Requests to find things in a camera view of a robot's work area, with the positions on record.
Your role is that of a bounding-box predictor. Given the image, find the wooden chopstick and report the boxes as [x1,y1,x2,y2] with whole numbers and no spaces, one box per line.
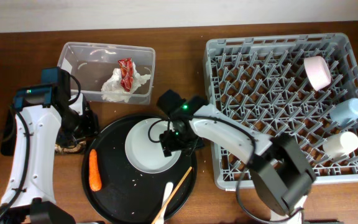
[152,167,193,224]

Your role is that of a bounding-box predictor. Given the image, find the grey round plate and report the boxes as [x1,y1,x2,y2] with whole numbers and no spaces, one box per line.
[125,118,181,174]

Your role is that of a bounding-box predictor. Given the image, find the red snack wrapper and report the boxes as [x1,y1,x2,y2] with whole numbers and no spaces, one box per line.
[118,58,134,92]

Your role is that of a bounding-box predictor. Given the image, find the pink bowl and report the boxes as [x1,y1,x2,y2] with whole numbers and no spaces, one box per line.
[304,56,332,91]

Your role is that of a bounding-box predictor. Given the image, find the large white napkin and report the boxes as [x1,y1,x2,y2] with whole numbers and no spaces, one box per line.
[101,62,151,103]

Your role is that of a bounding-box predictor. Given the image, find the white plastic cup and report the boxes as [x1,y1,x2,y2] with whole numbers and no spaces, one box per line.
[323,131,358,159]

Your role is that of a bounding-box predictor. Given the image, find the clear plastic waste bin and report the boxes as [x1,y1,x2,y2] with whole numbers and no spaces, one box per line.
[58,42,155,105]

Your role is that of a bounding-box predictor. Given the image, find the black rectangular tray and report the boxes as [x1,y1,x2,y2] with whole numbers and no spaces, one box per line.
[0,108,88,156]

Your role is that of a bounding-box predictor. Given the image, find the light blue cup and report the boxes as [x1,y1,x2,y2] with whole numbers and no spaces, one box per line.
[329,98,358,126]

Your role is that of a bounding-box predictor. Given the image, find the grey plastic dishwasher rack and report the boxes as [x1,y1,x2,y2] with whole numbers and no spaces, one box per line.
[203,33,358,184]

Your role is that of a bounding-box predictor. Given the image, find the rice and mushroom leftovers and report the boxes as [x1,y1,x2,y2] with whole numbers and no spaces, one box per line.
[55,141,86,154]

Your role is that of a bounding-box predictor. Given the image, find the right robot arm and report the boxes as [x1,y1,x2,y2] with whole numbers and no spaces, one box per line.
[157,90,316,223]

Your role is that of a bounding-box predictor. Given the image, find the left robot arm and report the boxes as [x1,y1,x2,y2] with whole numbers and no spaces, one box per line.
[0,67,99,223]

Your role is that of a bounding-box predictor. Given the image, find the round black serving tray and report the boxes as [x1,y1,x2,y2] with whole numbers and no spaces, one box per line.
[81,114,197,223]

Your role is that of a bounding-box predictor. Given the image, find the white plastic fork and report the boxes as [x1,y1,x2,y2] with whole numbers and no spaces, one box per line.
[155,182,173,224]

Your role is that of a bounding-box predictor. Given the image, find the orange carrot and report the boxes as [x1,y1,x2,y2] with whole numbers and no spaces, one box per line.
[88,149,102,192]

